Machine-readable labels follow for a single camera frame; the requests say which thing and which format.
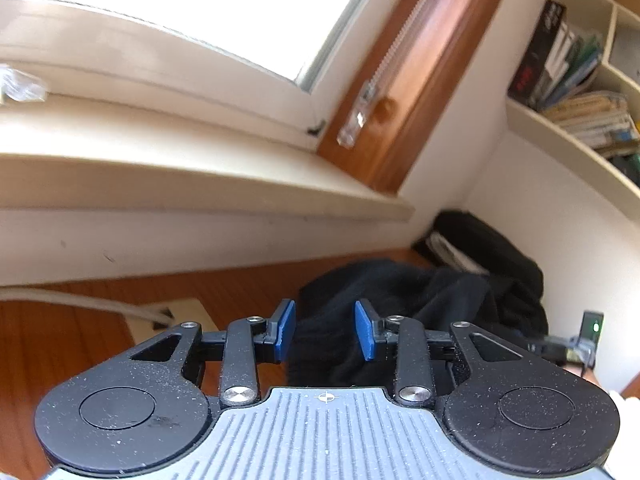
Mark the folded black garment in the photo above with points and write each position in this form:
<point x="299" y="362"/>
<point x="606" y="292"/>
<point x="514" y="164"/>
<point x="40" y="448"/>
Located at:
<point x="480" y="240"/>

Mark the folded white printed garment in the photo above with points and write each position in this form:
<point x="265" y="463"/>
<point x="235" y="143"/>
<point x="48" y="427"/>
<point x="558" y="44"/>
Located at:
<point x="450" y="255"/>

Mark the wooden window trim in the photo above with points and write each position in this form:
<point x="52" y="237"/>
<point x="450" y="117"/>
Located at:
<point x="400" y="85"/>

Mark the cream wall bookshelf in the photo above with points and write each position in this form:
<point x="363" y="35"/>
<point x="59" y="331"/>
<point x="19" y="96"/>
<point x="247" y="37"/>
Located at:
<point x="565" y="130"/>

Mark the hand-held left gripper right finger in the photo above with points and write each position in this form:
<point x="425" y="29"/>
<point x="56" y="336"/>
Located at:
<point x="364" y="332"/>

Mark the beige window sill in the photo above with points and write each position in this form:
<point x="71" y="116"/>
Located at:
<point x="175" y="160"/>

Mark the row of books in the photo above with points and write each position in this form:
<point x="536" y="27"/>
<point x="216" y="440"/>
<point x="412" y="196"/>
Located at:
<point x="575" y="75"/>

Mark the round wooden knob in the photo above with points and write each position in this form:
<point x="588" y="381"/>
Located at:
<point x="386" y="109"/>

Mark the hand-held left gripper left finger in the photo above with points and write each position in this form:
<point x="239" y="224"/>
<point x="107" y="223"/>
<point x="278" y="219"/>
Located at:
<point x="285" y="330"/>

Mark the white window frame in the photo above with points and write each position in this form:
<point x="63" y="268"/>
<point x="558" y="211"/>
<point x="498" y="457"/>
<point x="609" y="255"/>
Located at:
<point x="200" y="75"/>

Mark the clear plastic bag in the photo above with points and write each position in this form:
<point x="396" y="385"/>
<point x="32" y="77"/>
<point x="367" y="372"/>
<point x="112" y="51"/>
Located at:
<point x="20" y="85"/>

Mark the black knit pants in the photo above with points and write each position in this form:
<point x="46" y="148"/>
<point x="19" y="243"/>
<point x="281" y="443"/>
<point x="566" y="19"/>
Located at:
<point x="400" y="300"/>

